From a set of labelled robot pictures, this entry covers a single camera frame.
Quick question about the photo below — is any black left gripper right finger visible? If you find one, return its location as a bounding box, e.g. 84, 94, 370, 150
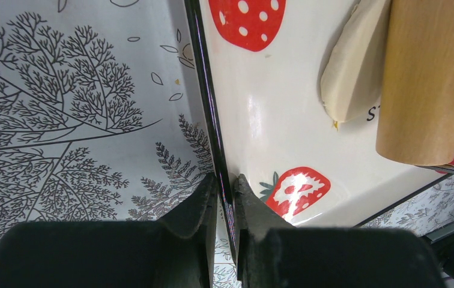
233, 175, 444, 287

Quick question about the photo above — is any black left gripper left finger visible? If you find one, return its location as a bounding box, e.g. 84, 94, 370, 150
0, 173, 219, 287

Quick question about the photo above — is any small dough ball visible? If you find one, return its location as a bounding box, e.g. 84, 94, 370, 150
320, 1, 391, 123

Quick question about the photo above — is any strawberry pattern rectangular tray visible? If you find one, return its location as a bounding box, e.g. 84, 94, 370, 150
185, 1, 454, 259

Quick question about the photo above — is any wooden dough roller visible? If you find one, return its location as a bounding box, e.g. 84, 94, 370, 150
375, 1, 454, 173

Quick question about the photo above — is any floral table mat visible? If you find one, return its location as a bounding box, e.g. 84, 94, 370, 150
0, 1, 454, 287

